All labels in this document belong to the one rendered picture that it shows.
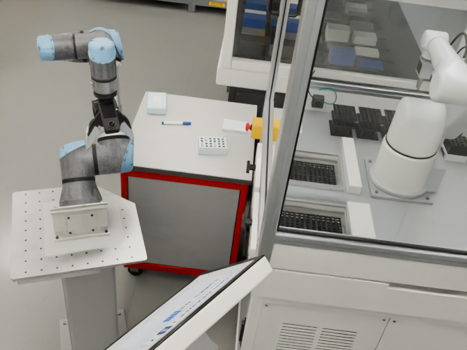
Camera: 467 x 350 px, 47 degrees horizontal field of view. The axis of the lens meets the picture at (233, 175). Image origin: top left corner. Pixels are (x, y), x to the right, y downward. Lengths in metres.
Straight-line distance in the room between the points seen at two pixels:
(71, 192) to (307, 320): 0.93
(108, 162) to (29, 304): 1.09
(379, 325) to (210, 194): 0.92
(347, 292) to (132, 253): 0.75
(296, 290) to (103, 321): 0.93
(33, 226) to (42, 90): 2.41
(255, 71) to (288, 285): 1.37
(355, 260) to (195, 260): 1.18
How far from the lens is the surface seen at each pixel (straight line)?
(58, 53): 1.70
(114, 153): 1.96
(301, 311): 1.87
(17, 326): 2.77
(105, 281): 2.17
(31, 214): 2.14
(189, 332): 1.23
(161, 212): 2.49
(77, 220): 1.95
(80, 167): 1.97
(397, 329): 1.98
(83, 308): 2.28
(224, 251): 2.62
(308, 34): 1.25
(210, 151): 2.39
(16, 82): 4.52
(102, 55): 1.59
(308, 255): 1.65
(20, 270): 1.95
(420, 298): 1.84
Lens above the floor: 2.19
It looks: 38 degrees down
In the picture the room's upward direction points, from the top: 7 degrees clockwise
